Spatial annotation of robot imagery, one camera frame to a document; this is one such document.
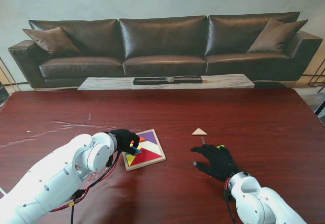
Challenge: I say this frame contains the dark brown leather sofa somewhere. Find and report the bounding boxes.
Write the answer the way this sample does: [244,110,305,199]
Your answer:
[8,11,323,89]

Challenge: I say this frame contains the long black decorative tray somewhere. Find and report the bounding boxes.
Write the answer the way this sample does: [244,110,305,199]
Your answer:
[133,76,203,85]

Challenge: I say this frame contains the red and black right arm cables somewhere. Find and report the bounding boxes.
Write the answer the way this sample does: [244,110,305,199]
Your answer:
[222,179,237,224]

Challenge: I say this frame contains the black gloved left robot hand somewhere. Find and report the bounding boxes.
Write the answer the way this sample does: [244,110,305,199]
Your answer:
[110,129,141,156]

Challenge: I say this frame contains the square wooden puzzle tray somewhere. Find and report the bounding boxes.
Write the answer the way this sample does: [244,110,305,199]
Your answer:
[122,129,167,172]

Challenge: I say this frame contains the red and black arm cables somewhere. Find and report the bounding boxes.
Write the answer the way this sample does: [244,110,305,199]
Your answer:
[222,179,237,224]
[49,151,120,224]

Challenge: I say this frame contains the large red tangram triangle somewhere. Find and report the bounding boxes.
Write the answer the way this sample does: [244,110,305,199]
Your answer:
[132,147,163,166]

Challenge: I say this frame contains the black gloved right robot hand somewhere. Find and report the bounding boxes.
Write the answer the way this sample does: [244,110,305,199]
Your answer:
[190,144,240,183]

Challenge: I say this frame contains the brown throw pillow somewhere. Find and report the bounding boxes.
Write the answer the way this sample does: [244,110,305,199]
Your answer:
[246,19,309,54]
[22,27,82,57]

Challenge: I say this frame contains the thin metal side table frame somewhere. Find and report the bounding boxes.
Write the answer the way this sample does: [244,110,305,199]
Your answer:
[302,56,325,94]
[0,56,22,92]

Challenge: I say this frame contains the purple tangram triangle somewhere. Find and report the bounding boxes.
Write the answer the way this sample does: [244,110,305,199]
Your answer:
[139,132,157,146]

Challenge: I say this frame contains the black chair edge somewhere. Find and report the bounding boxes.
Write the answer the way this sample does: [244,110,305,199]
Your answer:
[0,81,11,108]

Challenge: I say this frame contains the grey marble coffee table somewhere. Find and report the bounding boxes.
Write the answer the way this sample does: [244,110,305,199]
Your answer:
[77,74,255,91]

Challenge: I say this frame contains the red and black left arm cables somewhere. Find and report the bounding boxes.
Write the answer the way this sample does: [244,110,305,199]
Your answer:
[49,151,120,224]

